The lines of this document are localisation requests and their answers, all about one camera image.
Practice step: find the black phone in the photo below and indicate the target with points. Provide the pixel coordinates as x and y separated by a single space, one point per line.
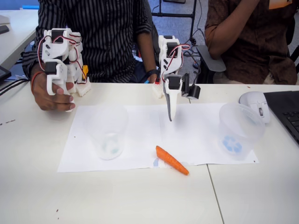
3 29

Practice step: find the dark office chair backrest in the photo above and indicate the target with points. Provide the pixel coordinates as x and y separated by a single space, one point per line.
151 30

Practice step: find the white paper sheet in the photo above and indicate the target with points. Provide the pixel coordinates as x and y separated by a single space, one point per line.
198 140
77 151

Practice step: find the white computer mouse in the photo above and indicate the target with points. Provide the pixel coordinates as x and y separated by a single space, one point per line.
253 100

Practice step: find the clear cup blue recycling symbol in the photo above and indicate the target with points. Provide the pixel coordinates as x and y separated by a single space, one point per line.
233 144

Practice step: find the orange carrot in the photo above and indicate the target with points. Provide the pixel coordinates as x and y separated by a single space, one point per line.
170 159

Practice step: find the black office chair armrest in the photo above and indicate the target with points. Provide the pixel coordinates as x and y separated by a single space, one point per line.
210 63

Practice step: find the black gripper webcam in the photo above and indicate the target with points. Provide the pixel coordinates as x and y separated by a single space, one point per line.
194 92

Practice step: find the black smartwatch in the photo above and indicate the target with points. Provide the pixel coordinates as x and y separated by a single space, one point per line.
151 72

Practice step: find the bare forearm of striped-shirt person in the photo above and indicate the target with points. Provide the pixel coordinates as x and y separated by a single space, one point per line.
146 53

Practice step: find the right forearm of brown-shirt person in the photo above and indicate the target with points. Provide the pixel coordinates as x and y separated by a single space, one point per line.
226 32

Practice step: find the grey gripper black servo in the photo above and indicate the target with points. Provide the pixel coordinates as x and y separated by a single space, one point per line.
172 99

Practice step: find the right hand of striped-shirt person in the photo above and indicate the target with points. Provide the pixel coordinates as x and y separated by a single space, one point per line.
42 98

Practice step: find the grey flat device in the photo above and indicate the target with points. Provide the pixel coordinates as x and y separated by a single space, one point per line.
4 20

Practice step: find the person in brown shirt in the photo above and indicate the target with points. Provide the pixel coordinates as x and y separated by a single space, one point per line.
252 35

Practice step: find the black laptop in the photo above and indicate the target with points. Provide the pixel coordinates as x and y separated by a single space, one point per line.
280 102

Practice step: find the clear cup green symbol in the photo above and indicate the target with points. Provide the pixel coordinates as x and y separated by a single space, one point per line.
109 149

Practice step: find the yellow table clamp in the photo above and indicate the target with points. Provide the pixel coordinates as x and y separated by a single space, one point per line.
85 71

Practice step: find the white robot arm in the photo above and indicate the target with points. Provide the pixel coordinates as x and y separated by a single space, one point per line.
168 50

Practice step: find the black metal stand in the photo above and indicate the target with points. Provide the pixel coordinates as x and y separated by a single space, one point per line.
172 15

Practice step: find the black tablet screen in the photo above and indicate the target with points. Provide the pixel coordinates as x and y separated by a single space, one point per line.
3 73

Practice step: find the person in striped shirt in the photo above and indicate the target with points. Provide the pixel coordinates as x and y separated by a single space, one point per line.
105 35

